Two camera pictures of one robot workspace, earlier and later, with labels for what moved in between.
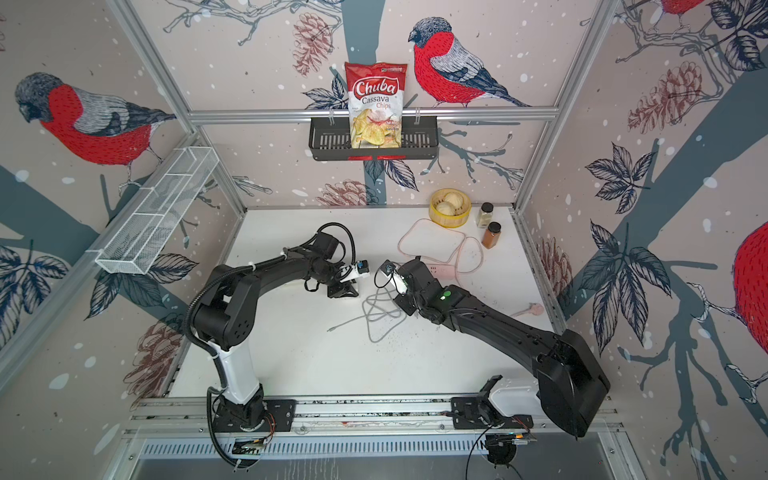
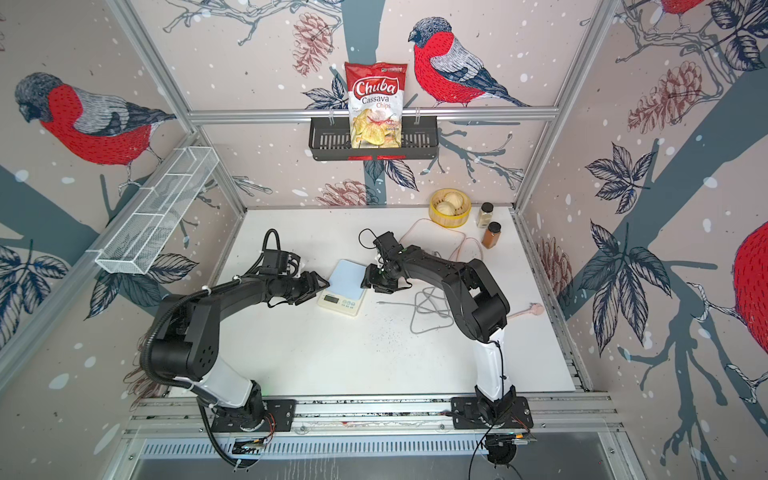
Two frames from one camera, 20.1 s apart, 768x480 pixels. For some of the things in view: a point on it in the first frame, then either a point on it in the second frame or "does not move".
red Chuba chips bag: [375, 104] does not move
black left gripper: [342, 289] to [311, 285]
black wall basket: [330, 141] does not move
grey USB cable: [390, 315] to [415, 305]
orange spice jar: [491, 235] does not move
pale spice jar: [485, 215] does not move
